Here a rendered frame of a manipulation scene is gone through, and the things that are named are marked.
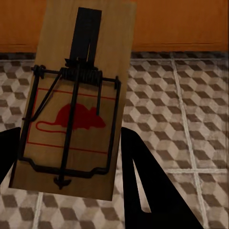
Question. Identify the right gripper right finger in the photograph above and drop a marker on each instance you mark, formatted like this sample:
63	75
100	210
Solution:
168	209

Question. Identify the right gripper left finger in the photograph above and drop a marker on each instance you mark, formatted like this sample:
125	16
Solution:
9	143

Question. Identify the mousetrap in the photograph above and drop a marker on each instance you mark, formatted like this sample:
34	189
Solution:
71	129

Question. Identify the cabinet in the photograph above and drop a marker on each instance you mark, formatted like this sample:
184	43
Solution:
160	25

